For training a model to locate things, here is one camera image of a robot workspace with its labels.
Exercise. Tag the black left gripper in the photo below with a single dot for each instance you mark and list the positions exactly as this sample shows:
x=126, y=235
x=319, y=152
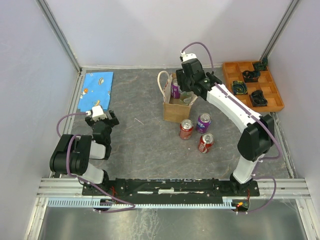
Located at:
x=112, y=122

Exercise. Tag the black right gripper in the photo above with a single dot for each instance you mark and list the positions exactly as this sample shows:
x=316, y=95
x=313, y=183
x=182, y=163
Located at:
x=181, y=77

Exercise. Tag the brown canvas bag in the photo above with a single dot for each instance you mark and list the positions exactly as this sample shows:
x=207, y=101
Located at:
x=173, y=111

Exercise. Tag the purple soda can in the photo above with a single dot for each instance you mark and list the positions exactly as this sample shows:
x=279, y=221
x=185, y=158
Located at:
x=203, y=122
x=175, y=89

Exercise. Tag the red soda can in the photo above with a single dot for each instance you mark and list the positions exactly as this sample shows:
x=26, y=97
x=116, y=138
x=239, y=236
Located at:
x=186, y=128
x=206, y=141

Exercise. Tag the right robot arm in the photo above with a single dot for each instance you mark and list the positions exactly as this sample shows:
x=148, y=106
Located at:
x=257, y=131

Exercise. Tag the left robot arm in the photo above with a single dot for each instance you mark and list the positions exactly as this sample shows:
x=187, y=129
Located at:
x=73, y=153

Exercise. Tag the purple soda can in bag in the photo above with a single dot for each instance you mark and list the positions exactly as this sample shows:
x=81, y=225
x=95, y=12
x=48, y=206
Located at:
x=175, y=89

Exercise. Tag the blue space-print cloth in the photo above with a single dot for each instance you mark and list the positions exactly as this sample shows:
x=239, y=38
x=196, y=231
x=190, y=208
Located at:
x=96, y=91

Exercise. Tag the orange compartment tray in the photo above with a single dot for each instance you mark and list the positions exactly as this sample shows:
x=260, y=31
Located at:
x=232, y=71

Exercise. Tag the blue-green rolled sock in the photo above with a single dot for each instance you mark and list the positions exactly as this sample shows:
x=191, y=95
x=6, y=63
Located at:
x=239, y=87

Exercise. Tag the black rolled sock upper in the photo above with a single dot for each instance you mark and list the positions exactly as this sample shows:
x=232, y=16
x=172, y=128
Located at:
x=251, y=76

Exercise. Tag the black rolled sock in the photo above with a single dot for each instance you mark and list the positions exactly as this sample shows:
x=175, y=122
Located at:
x=257, y=99
x=251, y=76

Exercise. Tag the blue-green rolled sock corner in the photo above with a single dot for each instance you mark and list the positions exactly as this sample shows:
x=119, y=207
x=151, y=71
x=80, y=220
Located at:
x=260, y=66

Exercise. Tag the black rolled sock lower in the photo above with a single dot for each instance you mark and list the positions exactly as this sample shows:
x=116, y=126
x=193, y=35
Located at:
x=257, y=99

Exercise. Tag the dark green sock outside tray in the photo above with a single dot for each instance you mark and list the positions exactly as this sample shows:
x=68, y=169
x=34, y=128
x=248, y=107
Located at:
x=264, y=61

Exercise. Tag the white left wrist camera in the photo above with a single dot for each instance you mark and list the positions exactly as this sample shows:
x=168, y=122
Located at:
x=96, y=113

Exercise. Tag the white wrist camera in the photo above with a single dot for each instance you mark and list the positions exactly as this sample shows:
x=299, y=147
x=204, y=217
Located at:
x=187, y=57
x=96, y=113

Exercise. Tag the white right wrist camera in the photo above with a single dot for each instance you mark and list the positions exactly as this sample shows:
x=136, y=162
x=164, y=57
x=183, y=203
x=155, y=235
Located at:
x=187, y=57

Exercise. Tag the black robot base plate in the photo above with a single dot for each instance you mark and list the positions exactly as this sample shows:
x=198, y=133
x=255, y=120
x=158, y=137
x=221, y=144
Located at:
x=177, y=191

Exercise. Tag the aluminium frame rail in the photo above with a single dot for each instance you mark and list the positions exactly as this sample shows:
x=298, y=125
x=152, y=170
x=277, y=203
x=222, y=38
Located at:
x=291, y=188

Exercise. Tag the blue slotted cable duct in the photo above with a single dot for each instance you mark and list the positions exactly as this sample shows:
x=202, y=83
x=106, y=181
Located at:
x=98, y=203

